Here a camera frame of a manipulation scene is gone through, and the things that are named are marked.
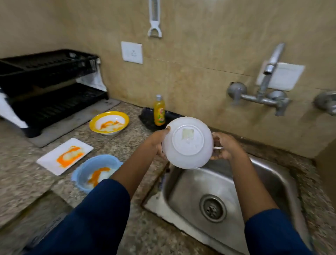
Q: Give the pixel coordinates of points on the steel wall valve knob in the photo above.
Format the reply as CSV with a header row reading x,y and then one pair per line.
x,y
325,102

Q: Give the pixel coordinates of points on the yellow dish soap bottle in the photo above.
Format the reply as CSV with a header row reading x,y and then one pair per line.
x,y
159,113

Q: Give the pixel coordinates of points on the white hanging peeler grater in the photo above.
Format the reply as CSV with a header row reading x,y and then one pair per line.
x,y
155,26

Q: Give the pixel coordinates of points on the grey drying mat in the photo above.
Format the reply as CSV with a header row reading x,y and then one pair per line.
x,y
78,120

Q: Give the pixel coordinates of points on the white power socket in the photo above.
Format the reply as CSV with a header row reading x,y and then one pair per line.
x,y
132,52

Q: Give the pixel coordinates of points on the steel sink drain strainer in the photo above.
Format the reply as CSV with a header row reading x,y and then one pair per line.
x,y
212,208

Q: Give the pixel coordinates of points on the black dish drying rack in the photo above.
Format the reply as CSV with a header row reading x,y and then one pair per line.
x,y
52,105

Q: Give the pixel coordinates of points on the person's right forearm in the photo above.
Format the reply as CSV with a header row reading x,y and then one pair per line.
x,y
257,205

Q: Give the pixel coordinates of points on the person's left hand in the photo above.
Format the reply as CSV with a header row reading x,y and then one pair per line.
x,y
157,142

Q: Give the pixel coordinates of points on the person's right hand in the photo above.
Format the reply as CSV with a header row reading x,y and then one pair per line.
x,y
231,148

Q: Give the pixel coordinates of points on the blue plastic bowl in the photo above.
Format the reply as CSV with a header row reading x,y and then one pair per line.
x,y
81,170

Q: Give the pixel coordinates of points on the steel wall faucet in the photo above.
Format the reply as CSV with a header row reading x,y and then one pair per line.
x,y
262,92

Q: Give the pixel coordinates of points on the white switch plate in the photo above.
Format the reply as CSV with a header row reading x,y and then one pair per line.
x,y
288,76

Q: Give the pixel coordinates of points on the black leaf-shaped tray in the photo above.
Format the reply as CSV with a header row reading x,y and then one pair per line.
x,y
147,118

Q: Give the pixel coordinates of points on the person's left forearm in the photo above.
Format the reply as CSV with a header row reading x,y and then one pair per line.
x,y
105,210

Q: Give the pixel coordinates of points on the white scalloped bowl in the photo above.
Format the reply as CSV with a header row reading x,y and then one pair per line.
x,y
187,152

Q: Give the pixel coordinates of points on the stainless steel sink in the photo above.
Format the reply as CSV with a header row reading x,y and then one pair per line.
x,y
189,189

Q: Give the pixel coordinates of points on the yellow rimmed plate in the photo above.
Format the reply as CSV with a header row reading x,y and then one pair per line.
x,y
94,124

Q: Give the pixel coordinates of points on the white rectangular plate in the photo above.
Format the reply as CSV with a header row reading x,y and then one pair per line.
x,y
50,159

